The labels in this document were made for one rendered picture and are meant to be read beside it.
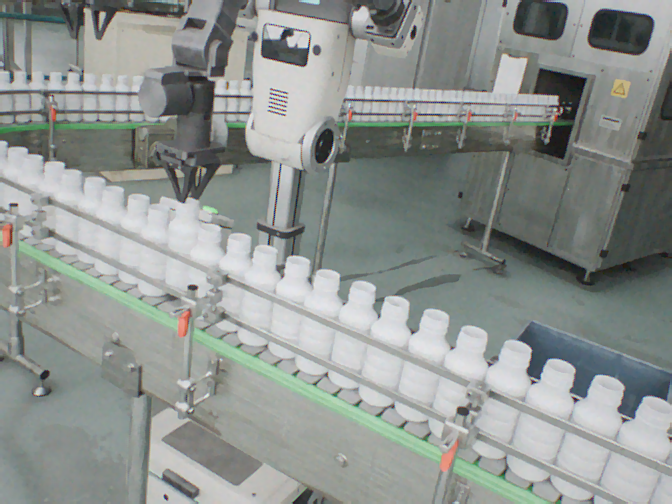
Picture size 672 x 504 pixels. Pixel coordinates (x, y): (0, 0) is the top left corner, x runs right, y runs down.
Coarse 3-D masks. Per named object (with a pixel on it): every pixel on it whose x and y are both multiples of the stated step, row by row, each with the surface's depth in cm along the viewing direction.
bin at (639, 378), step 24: (528, 336) 147; (552, 336) 144; (576, 336) 141; (576, 360) 142; (600, 360) 140; (624, 360) 137; (576, 384) 144; (624, 384) 138; (648, 384) 135; (624, 408) 139
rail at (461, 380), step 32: (32, 192) 127; (32, 224) 129; (96, 256) 121; (160, 288) 114; (256, 288) 102; (320, 320) 97; (448, 416) 89; (544, 416) 81; (512, 448) 85; (608, 448) 78; (576, 480) 81
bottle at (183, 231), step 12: (180, 204) 110; (192, 204) 110; (180, 216) 110; (192, 216) 110; (168, 228) 111; (180, 228) 110; (192, 228) 110; (168, 240) 112; (180, 240) 110; (192, 240) 111; (180, 252) 111; (168, 264) 113; (180, 264) 112; (168, 276) 114; (180, 276) 113; (180, 288) 114
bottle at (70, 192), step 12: (60, 180) 125; (72, 180) 123; (60, 192) 124; (72, 192) 124; (72, 204) 124; (60, 216) 125; (72, 216) 125; (60, 228) 126; (72, 228) 126; (72, 240) 127; (60, 252) 128; (72, 252) 128
